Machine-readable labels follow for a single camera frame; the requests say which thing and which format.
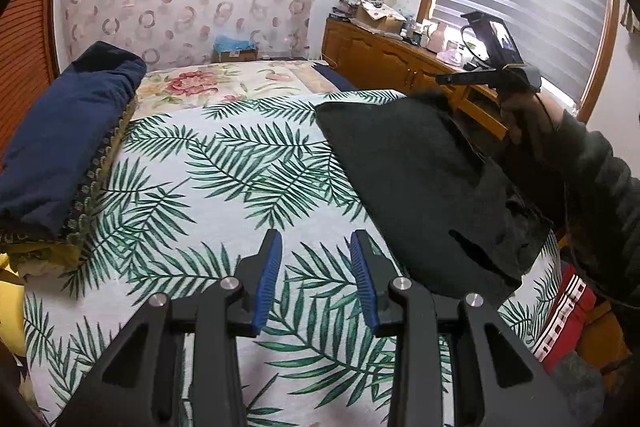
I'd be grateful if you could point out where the black garment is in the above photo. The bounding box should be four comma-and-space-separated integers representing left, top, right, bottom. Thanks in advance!
316, 93, 550, 307

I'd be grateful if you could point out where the right forearm dark sleeve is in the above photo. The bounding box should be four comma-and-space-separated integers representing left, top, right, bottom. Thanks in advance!
544, 113, 639, 308

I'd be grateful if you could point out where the palm leaf print sheet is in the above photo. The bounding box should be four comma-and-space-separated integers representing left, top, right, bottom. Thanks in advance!
22, 89, 566, 427

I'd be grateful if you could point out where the wooden sideboard cabinet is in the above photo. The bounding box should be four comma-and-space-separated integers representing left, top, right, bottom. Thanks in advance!
321, 18, 506, 140

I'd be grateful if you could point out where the open cardboard box on sideboard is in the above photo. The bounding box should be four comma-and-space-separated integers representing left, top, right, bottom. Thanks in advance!
355, 0, 407, 35

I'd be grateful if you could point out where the navy bed cover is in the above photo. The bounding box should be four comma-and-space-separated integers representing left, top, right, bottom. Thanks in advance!
314, 63, 357, 92

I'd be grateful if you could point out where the red patterned cloth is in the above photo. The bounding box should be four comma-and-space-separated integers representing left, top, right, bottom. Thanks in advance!
532, 265, 597, 373

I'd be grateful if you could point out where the floral blanket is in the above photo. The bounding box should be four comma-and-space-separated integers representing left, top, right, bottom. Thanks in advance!
132, 61, 338, 119

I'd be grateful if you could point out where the cardboard box with blue items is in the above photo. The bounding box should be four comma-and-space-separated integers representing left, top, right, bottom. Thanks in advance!
212, 36, 258, 63

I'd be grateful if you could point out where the navy folded cloth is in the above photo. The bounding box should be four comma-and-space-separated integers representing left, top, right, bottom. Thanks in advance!
1, 41, 146, 237

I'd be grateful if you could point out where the wooden louvered wardrobe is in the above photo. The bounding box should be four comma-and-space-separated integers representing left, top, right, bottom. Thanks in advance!
0, 0, 60, 148

